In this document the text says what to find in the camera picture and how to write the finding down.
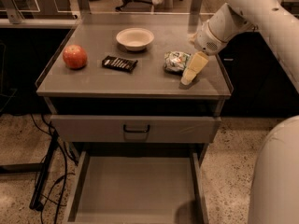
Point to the black snack bar packet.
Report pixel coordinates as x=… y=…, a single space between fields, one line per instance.
x=119 y=64

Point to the open grey lower drawer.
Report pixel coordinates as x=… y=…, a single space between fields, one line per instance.
x=137 y=190

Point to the white paper bowl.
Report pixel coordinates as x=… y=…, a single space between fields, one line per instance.
x=135 y=39

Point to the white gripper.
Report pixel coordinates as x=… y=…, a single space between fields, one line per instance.
x=206 y=41

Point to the white horizontal rail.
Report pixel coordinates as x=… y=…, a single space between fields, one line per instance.
x=40 y=24

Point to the grey drawer cabinet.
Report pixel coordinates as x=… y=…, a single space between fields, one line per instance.
x=147 y=91

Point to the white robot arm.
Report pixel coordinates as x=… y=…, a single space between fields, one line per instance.
x=274 y=192

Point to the red apple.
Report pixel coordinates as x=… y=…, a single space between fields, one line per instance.
x=75 y=57

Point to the crushed green 7up can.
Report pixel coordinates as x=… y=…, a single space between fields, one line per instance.
x=176 y=61

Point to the black drawer handle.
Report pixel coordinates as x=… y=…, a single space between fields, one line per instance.
x=128 y=129

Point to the black table leg base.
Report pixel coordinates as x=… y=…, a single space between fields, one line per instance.
x=41 y=169

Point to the closed grey upper drawer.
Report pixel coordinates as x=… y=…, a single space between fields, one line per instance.
x=79 y=128

